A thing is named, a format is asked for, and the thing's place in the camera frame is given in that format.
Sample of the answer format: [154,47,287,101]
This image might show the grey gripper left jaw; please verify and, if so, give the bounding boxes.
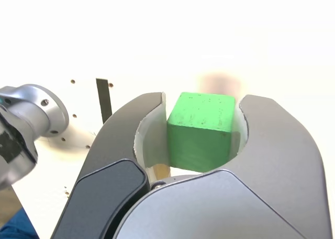
[51,92,172,239]

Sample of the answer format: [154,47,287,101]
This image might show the black tape strip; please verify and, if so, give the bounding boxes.
[95,78,114,125]

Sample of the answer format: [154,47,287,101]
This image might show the green cube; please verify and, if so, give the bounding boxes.
[166,92,236,173]

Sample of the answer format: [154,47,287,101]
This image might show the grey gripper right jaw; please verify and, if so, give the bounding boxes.
[112,94,329,239]

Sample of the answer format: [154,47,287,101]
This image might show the blue fabric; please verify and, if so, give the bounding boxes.
[0,206,40,239]

